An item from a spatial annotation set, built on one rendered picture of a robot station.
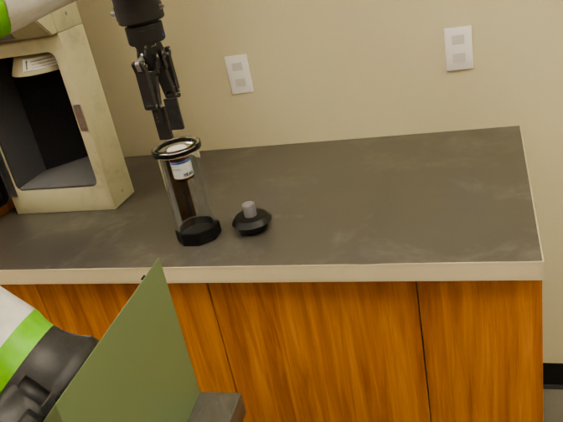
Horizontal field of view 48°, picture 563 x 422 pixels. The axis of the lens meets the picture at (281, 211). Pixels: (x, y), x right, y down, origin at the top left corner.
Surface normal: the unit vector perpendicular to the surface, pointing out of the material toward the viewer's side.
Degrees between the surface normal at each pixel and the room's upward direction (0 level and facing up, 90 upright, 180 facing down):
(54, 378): 32
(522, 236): 0
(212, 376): 90
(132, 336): 90
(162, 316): 90
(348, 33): 90
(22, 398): 36
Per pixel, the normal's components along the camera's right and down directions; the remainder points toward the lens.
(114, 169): 0.95, -0.04
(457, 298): -0.26, 0.46
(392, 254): -0.18, -0.89
